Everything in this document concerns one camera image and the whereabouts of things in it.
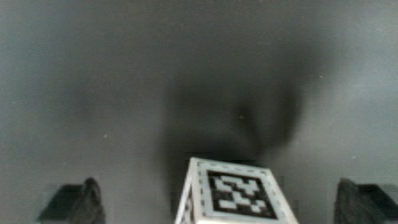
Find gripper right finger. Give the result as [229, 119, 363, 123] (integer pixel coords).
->
[334, 178, 398, 224]

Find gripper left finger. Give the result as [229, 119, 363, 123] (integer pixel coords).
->
[37, 177, 107, 224]

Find white small tagged cube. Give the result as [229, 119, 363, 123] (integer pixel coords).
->
[174, 157, 299, 224]

